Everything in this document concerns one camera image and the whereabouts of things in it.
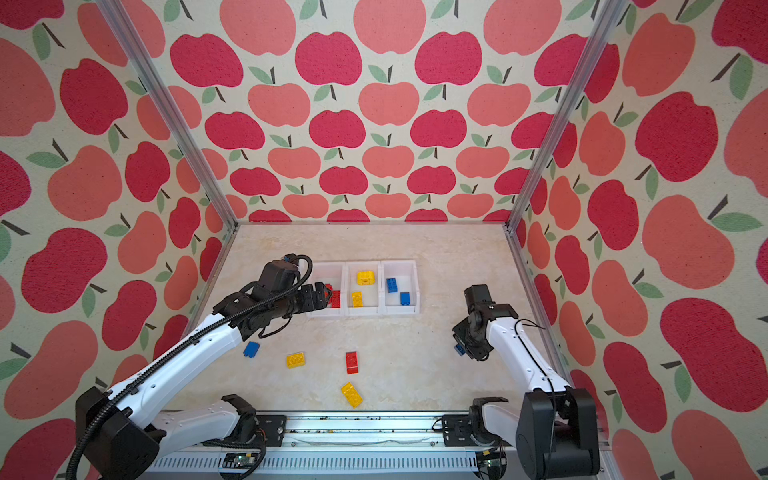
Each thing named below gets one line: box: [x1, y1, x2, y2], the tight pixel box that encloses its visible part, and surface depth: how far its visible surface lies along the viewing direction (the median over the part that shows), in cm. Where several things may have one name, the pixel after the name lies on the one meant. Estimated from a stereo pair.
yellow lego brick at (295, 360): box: [286, 352, 306, 369], surface depth 88 cm
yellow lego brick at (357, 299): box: [351, 291, 364, 308], surface depth 100 cm
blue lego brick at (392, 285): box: [386, 278, 398, 293], surface depth 103 cm
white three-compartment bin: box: [302, 260, 420, 317], surface depth 100 cm
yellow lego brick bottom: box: [340, 382, 364, 409], surface depth 82 cm
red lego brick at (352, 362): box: [346, 351, 359, 375], surface depth 86 cm
